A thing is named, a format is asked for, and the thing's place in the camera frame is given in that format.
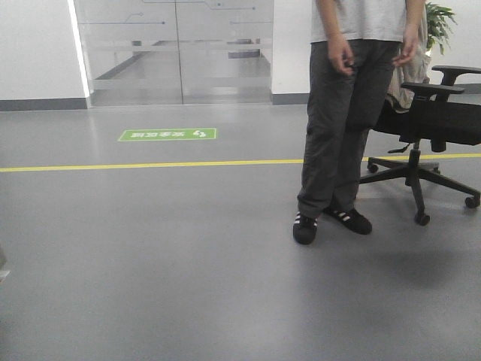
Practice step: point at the green floor sign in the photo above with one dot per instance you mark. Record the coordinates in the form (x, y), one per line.
(185, 134)

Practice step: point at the glass double door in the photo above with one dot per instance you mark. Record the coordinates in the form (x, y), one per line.
(176, 52)

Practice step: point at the standing person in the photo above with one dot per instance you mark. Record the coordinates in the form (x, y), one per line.
(355, 47)

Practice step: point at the beige jacket on chair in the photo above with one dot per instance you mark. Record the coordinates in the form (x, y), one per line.
(415, 71)

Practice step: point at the black office chair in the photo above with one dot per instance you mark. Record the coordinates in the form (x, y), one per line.
(431, 116)

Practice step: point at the green potted plant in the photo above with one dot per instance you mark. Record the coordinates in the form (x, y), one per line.
(439, 29)

